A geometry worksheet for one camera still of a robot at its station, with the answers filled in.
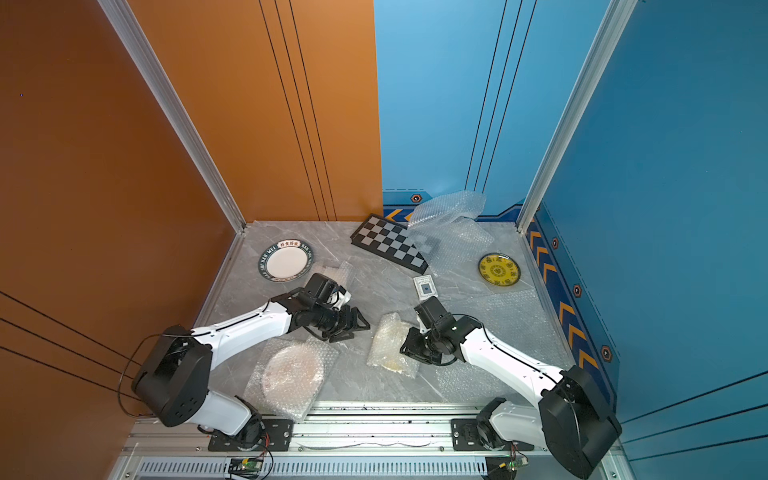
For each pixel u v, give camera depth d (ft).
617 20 2.31
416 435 2.47
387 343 2.80
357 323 2.54
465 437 2.38
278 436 2.42
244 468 2.36
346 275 3.32
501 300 3.18
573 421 1.28
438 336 2.10
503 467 2.29
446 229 3.90
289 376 2.65
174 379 1.43
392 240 3.67
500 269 3.47
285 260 3.60
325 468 2.28
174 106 2.80
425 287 3.26
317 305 2.29
